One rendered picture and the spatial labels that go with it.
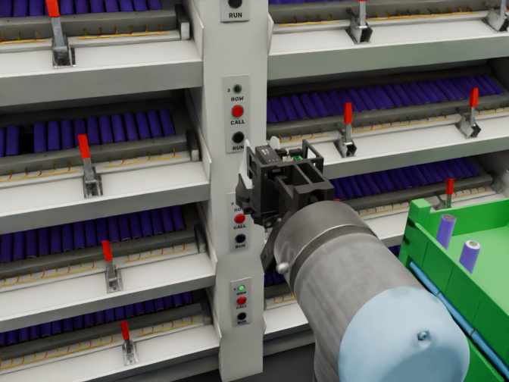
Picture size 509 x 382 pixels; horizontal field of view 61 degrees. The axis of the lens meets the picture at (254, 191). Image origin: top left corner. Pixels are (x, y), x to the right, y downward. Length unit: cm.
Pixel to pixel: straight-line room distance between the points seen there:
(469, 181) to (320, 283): 80
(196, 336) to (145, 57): 59
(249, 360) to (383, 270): 73
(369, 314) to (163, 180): 48
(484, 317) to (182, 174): 47
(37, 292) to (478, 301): 68
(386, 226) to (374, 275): 64
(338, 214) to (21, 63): 45
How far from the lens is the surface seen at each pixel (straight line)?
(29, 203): 73
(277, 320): 100
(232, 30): 64
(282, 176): 45
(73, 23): 68
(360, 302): 32
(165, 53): 65
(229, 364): 103
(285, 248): 39
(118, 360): 97
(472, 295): 57
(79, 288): 84
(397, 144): 86
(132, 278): 83
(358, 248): 35
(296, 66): 69
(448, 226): 62
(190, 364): 106
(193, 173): 72
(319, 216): 38
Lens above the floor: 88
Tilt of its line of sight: 31 degrees down
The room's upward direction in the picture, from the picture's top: straight up
